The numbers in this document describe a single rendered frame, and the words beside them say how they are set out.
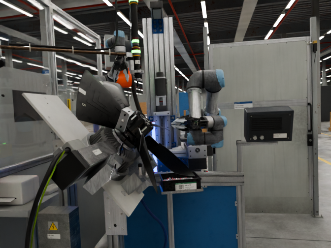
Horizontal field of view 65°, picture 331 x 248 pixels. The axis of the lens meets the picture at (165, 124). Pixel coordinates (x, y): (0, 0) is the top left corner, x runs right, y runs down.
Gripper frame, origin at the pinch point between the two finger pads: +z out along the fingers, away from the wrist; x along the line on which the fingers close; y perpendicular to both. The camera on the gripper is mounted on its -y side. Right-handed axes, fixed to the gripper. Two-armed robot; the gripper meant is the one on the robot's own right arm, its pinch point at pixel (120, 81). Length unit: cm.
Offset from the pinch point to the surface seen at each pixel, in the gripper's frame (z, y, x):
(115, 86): 8.3, -44.5, -11.6
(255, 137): 40, -20, -87
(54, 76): -5.5, -8.9, 45.0
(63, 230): 71, -78, 4
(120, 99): 15, -52, -16
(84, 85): 11, -85, -13
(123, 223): 71, -69, -20
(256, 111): 25, -21, -88
